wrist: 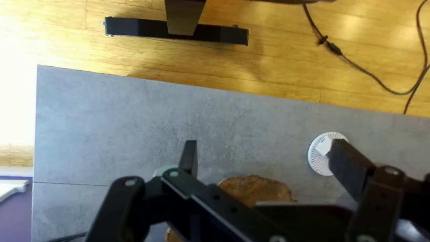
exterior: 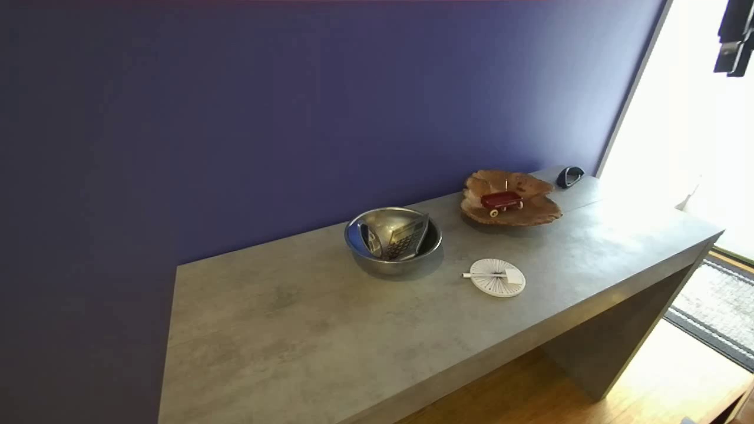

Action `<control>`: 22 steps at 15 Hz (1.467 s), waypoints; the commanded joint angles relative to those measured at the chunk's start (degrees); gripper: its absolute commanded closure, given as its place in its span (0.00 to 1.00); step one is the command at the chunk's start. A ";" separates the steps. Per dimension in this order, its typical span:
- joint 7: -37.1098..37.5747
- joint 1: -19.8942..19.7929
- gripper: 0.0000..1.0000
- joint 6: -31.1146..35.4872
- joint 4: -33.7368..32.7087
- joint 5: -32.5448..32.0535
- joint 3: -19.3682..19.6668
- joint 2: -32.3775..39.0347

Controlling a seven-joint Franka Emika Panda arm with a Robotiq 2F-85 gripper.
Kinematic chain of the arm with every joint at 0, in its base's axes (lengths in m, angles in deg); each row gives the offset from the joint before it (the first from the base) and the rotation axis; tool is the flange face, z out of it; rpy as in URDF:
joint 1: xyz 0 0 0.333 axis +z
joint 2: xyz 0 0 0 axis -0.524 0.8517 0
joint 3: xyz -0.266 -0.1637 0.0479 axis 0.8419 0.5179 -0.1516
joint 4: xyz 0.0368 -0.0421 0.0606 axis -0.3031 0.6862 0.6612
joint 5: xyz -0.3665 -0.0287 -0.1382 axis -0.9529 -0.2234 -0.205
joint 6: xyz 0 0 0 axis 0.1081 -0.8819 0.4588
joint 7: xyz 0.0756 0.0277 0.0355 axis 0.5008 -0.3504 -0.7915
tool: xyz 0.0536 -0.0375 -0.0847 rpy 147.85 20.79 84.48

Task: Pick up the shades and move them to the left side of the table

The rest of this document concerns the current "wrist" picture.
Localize white round disc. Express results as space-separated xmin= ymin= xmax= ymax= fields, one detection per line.
xmin=307 ymin=131 xmax=350 ymax=178

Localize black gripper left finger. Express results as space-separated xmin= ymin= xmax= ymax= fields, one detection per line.
xmin=85 ymin=139 xmax=293 ymax=242

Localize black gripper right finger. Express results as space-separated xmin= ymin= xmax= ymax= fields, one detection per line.
xmin=327 ymin=139 xmax=430 ymax=242

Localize black stand base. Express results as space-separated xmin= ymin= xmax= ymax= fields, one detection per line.
xmin=104 ymin=0 xmax=250 ymax=46

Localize thin black floor cable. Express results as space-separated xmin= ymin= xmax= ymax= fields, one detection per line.
xmin=302 ymin=0 xmax=430 ymax=116

